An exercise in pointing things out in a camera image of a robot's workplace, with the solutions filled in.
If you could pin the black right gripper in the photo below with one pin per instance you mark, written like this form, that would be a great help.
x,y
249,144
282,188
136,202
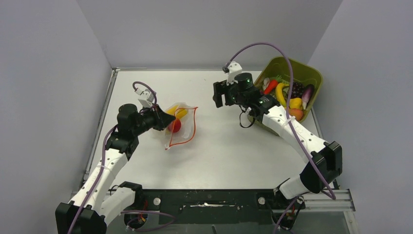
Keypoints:
x,y
220,88

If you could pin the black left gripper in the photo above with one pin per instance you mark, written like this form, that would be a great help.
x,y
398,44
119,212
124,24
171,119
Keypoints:
x,y
162,119

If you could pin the red apple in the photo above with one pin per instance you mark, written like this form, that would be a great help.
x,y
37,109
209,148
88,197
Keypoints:
x,y
175,126

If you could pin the yellow banana bunch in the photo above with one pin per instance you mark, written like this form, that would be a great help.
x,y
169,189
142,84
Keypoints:
x,y
179,111

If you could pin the clear zip top bag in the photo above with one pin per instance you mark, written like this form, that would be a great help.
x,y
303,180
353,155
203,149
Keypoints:
x,y
186,133

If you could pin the small yellow banana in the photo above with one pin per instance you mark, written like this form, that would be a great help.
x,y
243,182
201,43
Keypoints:
x,y
279,93

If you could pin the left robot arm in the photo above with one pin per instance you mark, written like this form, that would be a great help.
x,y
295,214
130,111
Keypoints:
x,y
88,211

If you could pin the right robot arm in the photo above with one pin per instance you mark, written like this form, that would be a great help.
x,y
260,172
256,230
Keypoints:
x,y
323,159

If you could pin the orange carrot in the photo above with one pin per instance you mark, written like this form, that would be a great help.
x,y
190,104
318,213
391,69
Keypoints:
x,y
270,85

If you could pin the dark purple grapes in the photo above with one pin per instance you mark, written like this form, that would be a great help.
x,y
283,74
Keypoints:
x,y
297,90

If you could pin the peach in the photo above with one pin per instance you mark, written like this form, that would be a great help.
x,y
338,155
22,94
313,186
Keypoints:
x,y
296,113

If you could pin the green plastic bin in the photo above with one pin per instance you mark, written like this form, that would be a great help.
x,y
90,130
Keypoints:
x,y
278,69

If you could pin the purple eggplant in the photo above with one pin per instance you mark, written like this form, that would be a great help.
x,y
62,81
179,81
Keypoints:
x,y
307,94

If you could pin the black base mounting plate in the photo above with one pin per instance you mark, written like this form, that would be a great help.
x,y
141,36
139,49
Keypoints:
x,y
219,206

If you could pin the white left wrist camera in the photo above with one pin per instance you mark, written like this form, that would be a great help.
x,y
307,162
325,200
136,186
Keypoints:
x,y
146,97

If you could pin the aluminium frame rail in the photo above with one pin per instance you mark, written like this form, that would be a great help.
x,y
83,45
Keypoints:
x,y
322,203

